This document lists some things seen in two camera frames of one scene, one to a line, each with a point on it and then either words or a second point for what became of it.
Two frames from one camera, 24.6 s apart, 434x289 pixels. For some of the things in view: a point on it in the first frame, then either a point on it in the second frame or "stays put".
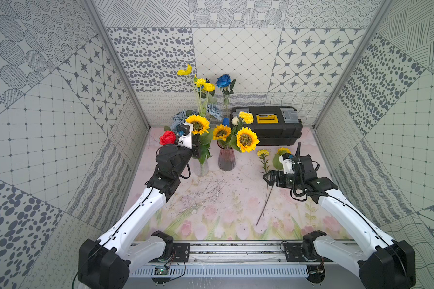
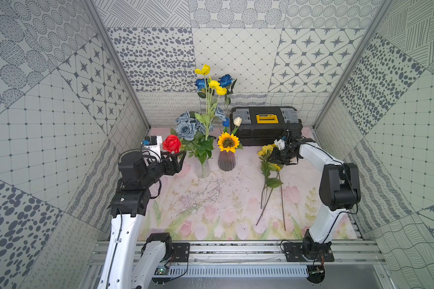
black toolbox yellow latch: [274, 125] stays put
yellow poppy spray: [203, 89] → [213, 91]
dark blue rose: [225, 82] stays put
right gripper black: [280, 175] → [275, 158]
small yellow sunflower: [221, 132] → [228, 142]
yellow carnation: [247, 117] → [264, 153]
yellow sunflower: [246, 139] → [278, 168]
